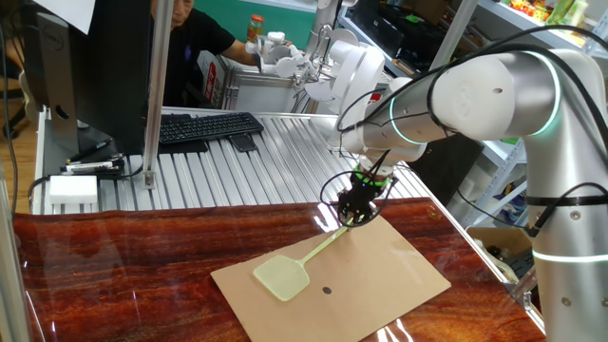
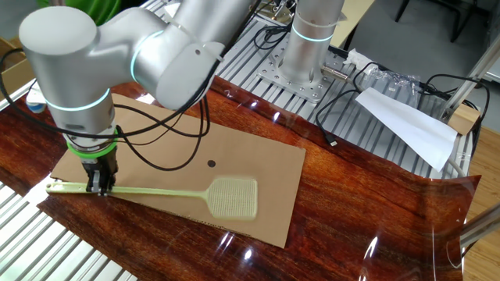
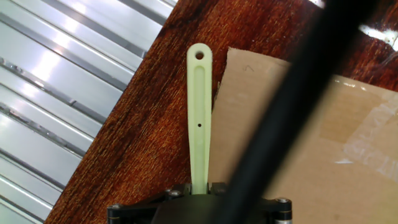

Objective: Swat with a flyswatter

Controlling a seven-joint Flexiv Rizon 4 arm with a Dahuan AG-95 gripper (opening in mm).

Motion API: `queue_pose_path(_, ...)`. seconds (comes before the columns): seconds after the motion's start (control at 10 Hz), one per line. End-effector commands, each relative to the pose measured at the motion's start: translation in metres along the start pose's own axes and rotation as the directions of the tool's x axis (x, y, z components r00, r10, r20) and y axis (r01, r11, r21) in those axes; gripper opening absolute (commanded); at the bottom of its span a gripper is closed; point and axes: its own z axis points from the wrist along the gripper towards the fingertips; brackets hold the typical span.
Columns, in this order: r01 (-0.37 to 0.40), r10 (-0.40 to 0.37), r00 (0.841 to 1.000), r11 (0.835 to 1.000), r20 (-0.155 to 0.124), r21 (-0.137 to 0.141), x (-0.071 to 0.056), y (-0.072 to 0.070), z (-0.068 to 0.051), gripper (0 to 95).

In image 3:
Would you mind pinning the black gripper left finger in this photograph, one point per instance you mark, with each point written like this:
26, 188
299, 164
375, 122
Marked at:
133, 211

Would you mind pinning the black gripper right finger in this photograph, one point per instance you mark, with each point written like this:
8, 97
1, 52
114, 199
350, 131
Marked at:
280, 211

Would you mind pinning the pale green plastic flyswatter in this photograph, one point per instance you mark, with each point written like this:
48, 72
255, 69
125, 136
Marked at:
199, 140

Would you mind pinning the glossy wood-grain table mat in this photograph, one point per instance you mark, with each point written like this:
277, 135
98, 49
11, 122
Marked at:
140, 140

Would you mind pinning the brown cardboard sheet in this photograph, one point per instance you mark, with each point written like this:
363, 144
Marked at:
326, 186

